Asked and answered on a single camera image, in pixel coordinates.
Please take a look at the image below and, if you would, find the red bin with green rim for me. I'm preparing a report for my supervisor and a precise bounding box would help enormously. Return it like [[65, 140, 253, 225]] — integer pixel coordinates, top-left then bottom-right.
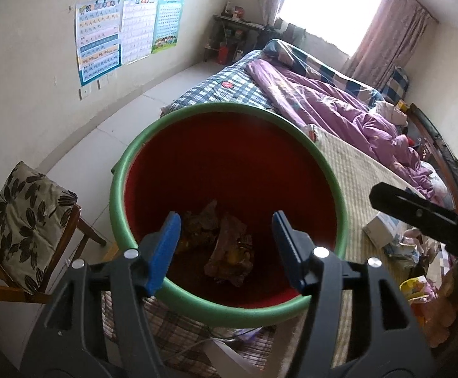
[[110, 102, 348, 328]]

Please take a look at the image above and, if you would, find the dark wooden headboard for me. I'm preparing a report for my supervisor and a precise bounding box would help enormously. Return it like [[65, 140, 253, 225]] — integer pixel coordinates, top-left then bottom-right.
[[406, 104, 458, 217]]

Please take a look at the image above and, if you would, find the white chart wall poster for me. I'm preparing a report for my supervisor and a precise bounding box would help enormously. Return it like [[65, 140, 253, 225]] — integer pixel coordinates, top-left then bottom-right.
[[121, 0, 161, 66]]

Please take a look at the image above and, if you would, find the bright window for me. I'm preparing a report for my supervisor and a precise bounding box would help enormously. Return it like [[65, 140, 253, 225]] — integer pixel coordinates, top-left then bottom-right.
[[278, 0, 385, 54]]

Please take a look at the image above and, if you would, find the blue checked quilt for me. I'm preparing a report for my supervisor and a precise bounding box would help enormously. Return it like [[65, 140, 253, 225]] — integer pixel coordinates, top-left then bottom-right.
[[261, 38, 385, 105]]

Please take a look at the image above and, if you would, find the teal bordered wall poster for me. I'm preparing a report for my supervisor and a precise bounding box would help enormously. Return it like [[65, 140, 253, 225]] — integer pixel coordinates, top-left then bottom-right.
[[151, 0, 185, 55]]

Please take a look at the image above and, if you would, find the wooden chair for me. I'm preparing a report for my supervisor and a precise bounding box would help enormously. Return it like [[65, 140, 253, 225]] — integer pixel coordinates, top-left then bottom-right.
[[0, 185, 107, 312]]

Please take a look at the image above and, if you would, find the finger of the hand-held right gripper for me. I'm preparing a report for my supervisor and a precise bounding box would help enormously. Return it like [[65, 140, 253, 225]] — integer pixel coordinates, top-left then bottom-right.
[[369, 182, 458, 247]]

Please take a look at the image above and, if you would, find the blue striped wall poster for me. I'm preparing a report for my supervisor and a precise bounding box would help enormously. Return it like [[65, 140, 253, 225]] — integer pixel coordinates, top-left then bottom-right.
[[75, 0, 124, 87]]

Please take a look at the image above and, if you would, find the dark cluttered desk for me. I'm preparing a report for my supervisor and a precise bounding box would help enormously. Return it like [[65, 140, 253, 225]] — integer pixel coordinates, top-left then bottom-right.
[[212, 14, 265, 64]]

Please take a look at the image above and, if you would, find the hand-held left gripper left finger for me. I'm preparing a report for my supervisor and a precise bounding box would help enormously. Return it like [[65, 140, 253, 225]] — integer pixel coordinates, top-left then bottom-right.
[[20, 212, 182, 378]]

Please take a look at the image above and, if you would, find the yellow orange snack bag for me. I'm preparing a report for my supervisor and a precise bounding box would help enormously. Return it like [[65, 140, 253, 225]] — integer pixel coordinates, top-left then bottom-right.
[[400, 278, 430, 300]]

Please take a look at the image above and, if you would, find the brown yellow wrapper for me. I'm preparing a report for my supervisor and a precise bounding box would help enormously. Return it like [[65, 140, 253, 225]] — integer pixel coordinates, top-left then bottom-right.
[[204, 213, 255, 286]]

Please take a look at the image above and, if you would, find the beige woven bed mat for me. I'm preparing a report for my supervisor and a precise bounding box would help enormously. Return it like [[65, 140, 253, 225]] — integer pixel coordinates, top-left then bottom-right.
[[311, 126, 426, 363]]

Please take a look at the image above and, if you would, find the brown plaid bed sheet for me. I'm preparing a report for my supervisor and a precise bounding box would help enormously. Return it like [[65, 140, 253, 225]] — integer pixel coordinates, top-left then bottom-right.
[[102, 291, 277, 376]]

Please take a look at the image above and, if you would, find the blue checked pillow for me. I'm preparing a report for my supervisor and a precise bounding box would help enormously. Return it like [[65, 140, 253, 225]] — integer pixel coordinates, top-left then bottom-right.
[[382, 67, 410, 105]]

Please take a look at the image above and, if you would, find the purple duvet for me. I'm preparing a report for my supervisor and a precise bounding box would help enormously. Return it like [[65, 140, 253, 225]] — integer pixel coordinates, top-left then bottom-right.
[[246, 58, 436, 199]]

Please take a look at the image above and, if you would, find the leaf print seat cushion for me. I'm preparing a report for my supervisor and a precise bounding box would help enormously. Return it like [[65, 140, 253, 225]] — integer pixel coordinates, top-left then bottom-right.
[[0, 161, 79, 295]]

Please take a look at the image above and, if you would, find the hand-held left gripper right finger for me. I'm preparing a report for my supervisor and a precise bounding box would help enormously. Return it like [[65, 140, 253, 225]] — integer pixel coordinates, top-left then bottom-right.
[[271, 210, 437, 378]]

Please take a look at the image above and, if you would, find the blue white tissue pack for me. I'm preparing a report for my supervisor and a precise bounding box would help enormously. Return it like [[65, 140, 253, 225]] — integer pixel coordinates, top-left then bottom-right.
[[363, 212, 404, 249]]

